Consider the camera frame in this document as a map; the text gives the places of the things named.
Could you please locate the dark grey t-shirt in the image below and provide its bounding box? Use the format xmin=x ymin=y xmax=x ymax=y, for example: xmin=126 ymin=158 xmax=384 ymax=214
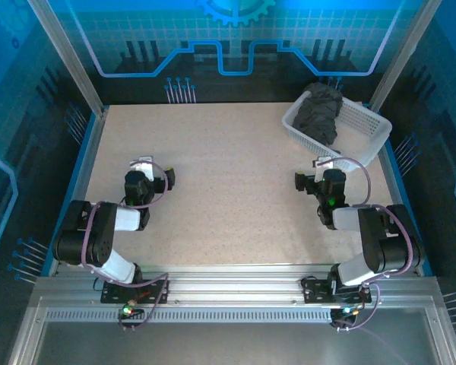
xmin=292 ymin=81 xmax=344 ymax=146

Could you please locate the white plastic mesh basket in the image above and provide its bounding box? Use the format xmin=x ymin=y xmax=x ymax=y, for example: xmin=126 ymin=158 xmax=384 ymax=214
xmin=281 ymin=90 xmax=393 ymax=169

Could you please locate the left controller board with LEDs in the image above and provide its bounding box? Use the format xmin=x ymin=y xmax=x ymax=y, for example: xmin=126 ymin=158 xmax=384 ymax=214
xmin=119 ymin=302 xmax=146 ymax=319

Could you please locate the controller board with leds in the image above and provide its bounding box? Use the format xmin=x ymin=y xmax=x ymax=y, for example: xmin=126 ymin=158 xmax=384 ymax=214
xmin=119 ymin=302 xmax=146 ymax=319
xmin=331 ymin=305 xmax=361 ymax=321

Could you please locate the right controller board with LEDs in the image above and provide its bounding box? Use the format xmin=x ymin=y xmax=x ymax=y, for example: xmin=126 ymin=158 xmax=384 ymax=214
xmin=331 ymin=305 xmax=361 ymax=321

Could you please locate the grey metal front panel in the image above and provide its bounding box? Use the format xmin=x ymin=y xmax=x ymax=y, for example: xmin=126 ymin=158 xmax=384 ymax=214
xmin=30 ymin=322 xmax=444 ymax=365

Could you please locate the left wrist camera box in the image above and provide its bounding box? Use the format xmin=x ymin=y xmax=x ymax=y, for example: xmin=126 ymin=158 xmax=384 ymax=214
xmin=128 ymin=154 xmax=155 ymax=180

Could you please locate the left aluminium side rail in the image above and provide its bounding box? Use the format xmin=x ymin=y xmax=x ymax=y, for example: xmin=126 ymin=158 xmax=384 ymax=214
xmin=47 ymin=106 xmax=110 ymax=277

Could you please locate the aluminium side rail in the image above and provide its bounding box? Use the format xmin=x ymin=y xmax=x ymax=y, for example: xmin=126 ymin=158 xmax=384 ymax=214
xmin=378 ymin=144 xmax=435 ymax=277
xmin=47 ymin=106 xmax=110 ymax=277

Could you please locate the right aluminium side rail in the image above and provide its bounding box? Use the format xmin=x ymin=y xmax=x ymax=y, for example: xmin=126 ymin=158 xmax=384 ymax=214
xmin=378 ymin=144 xmax=435 ymax=277

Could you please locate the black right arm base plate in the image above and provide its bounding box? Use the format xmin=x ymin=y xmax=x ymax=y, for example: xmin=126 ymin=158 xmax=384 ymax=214
xmin=300 ymin=275 xmax=373 ymax=305

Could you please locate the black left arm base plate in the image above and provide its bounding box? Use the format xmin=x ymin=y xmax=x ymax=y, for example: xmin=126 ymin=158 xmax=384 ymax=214
xmin=100 ymin=278 xmax=170 ymax=305

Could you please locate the aluminium front mounting rail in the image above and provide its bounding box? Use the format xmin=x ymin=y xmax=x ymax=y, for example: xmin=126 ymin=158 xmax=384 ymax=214
xmin=55 ymin=264 xmax=421 ymax=307

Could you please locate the slotted grey cable duct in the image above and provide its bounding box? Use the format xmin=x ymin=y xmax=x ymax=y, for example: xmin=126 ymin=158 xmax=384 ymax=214
xmin=44 ymin=308 xmax=334 ymax=325

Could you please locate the left aluminium frame post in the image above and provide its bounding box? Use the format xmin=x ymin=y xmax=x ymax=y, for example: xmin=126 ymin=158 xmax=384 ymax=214
xmin=25 ymin=0 xmax=109 ymax=116

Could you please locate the aluminium frame post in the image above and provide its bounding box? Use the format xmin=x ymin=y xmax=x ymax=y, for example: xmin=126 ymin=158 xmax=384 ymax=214
xmin=25 ymin=0 xmax=109 ymax=116
xmin=369 ymin=0 xmax=442 ymax=112

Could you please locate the right aluminium frame post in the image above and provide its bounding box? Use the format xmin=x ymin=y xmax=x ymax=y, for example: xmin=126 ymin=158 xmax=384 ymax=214
xmin=369 ymin=0 xmax=442 ymax=112

